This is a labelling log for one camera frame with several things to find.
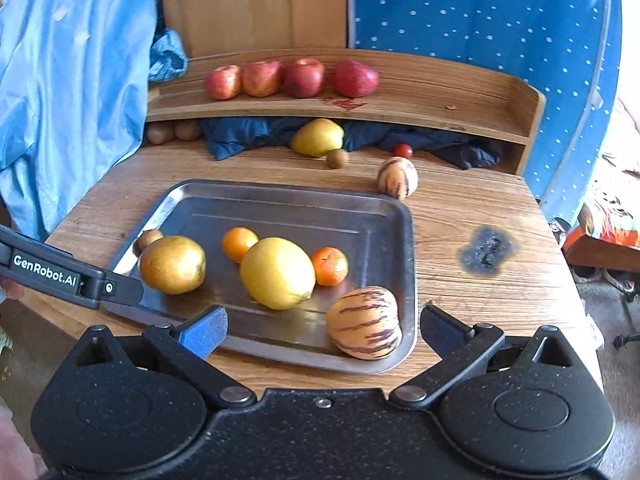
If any yellow grapefruit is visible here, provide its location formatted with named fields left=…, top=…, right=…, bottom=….
left=240, top=237, right=316, bottom=310

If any black office chair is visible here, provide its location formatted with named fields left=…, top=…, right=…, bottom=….
left=570, top=266, right=639, bottom=351

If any red cherry tomato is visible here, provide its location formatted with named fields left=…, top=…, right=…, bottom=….
left=394, top=143, right=413, bottom=158

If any kiwi under shelf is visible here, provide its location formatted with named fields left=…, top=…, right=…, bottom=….
left=144, top=122, right=176, bottom=145
left=174, top=119, right=203, bottom=142

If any kiwi under shelf right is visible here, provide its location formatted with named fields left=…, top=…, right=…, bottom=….
left=174, top=119, right=203, bottom=142

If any light blue coat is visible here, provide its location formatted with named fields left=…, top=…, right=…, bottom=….
left=1, top=0, right=189, bottom=240

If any person's left hand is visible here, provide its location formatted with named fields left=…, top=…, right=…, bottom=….
left=1, top=278, right=47, bottom=479

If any blue dotted panel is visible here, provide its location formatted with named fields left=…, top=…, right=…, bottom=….
left=348, top=0, right=624, bottom=226

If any kiwi under shelf left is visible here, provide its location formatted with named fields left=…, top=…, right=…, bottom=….
left=144, top=122, right=176, bottom=145

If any round red apple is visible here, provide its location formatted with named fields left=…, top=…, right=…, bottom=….
left=284, top=58, right=326, bottom=99

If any striped pepino melon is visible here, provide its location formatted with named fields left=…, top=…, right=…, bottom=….
left=326, top=286, right=402, bottom=361
left=376, top=156, right=419, bottom=200

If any wooden back board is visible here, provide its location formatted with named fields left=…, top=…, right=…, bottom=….
left=162, top=0, right=347, bottom=58

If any colourful patterned cloth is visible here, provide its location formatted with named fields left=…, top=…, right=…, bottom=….
left=562, top=153, right=639, bottom=272

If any wooden curved shelf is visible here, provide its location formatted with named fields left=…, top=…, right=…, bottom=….
left=145, top=46, right=548, bottom=176

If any dark blue jacket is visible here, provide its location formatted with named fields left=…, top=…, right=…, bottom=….
left=198, top=117, right=503, bottom=169

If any yellow pear front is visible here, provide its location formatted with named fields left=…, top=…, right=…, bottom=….
left=138, top=234, right=208, bottom=296

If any pale red apple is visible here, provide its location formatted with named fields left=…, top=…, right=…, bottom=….
left=242, top=61, right=282, bottom=98

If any small orange mandarin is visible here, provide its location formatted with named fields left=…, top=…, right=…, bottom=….
left=311, top=247, right=349, bottom=287

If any metal baking tray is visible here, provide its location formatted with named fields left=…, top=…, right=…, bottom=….
left=105, top=180, right=416, bottom=375

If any yellow pear back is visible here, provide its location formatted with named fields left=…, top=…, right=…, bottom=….
left=290, top=118, right=345, bottom=158

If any brown kiwi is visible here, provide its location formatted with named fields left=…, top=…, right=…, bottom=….
left=136, top=229, right=164, bottom=252
left=326, top=150, right=349, bottom=169

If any dark red apple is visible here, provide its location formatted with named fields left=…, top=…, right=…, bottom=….
left=334, top=60, right=378, bottom=98

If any leftmost pale apple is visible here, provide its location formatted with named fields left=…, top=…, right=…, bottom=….
left=204, top=64, right=242, bottom=101

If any yellow pear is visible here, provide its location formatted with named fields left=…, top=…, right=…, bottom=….
left=290, top=118, right=345, bottom=158
left=138, top=234, right=208, bottom=296

